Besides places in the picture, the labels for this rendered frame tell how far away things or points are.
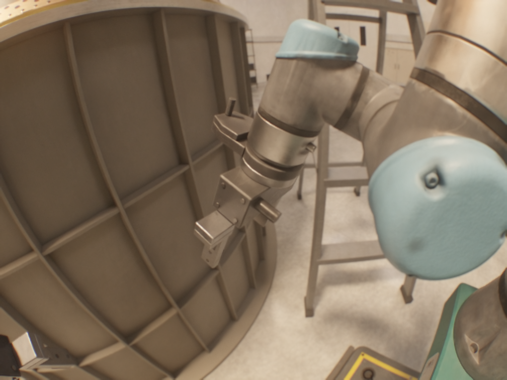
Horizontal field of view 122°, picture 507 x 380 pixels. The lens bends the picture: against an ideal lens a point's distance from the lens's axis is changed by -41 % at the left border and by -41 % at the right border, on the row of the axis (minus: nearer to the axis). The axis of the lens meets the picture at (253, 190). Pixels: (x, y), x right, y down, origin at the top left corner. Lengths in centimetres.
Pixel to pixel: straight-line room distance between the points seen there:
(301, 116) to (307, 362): 95
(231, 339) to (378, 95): 101
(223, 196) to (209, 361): 86
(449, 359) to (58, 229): 65
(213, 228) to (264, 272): 98
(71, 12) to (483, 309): 68
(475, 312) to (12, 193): 70
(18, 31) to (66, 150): 22
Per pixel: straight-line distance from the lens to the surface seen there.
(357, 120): 23
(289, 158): 25
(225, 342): 107
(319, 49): 22
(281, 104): 23
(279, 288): 121
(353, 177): 82
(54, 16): 43
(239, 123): 31
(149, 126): 51
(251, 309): 112
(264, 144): 25
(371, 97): 23
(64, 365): 36
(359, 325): 114
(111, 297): 63
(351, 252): 97
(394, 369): 76
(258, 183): 27
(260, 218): 43
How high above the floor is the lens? 100
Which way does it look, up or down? 32 degrees down
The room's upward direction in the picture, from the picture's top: 7 degrees counter-clockwise
